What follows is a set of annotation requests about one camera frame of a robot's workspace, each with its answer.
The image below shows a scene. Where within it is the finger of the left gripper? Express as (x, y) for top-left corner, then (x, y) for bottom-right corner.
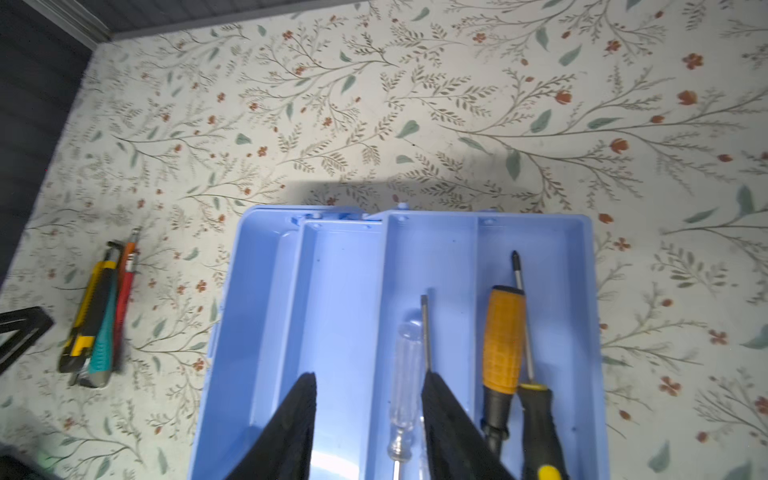
(0, 306), (54, 374)

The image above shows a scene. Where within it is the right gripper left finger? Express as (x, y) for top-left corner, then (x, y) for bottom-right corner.
(227, 373), (317, 479)

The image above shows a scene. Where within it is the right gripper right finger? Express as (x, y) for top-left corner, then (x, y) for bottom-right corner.
(421, 371), (514, 480)

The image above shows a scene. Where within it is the yellow black utility knife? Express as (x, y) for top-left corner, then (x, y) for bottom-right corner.
(57, 242), (124, 374)

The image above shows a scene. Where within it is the yellow black screwdriver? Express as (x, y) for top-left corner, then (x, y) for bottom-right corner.
(509, 250), (570, 480)

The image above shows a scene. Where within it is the teal handled tool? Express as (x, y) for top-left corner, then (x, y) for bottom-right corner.
(73, 277), (119, 389)

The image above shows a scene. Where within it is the clear handled screwdriver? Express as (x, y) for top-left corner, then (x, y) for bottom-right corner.
(388, 294), (430, 479)

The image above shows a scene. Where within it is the red handled tool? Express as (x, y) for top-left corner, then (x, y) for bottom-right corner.
(113, 250), (138, 372)

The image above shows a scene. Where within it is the orange handled screwdriver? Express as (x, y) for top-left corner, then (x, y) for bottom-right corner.
(481, 285), (526, 458)

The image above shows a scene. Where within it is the orange handled tool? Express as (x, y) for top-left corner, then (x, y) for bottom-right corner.
(118, 227), (141, 285)

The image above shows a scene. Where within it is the white blue plastic toolbox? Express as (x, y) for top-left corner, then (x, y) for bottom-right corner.
(189, 206), (610, 479)

